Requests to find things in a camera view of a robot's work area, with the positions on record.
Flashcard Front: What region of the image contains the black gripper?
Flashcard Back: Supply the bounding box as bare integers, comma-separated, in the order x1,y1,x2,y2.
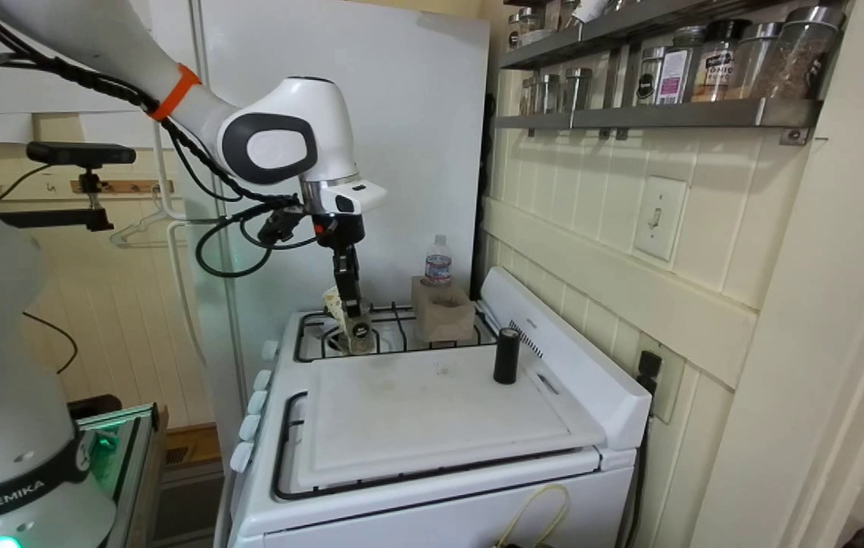
315,217,364,317

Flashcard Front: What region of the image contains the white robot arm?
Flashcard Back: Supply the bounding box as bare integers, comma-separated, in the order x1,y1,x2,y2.
0,0,383,320

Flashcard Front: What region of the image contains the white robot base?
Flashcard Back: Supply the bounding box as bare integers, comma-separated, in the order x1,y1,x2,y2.
0,223,116,548

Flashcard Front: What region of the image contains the clear plastic water bottle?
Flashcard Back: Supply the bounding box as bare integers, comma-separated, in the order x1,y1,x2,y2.
422,235,454,287

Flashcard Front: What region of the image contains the black spice bottle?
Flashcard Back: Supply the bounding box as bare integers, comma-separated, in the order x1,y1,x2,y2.
493,325,521,383

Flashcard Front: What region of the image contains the metal spice rack shelf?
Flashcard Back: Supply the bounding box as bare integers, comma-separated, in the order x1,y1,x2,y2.
496,0,847,143

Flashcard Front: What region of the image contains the black stove burner grate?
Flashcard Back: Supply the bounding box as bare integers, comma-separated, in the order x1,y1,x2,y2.
291,305,496,361

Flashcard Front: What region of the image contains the brown cardboard box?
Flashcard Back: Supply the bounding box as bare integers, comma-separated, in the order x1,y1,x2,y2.
412,280,475,344

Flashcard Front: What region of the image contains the white cutting board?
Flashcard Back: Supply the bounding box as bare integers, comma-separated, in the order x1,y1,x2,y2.
291,347,607,490

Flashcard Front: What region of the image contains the white refrigerator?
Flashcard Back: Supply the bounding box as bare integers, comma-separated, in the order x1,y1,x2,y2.
191,0,490,430

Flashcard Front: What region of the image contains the white gas stove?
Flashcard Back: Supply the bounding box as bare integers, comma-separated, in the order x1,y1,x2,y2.
228,267,650,548

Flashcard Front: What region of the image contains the black camera on stand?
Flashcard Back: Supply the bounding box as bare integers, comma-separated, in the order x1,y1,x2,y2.
3,139,136,232

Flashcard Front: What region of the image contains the white light switch plate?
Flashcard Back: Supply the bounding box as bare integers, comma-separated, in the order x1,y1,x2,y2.
635,178,686,261

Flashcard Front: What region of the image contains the black wall plug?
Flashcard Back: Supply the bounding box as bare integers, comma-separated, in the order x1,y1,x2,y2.
635,349,663,393

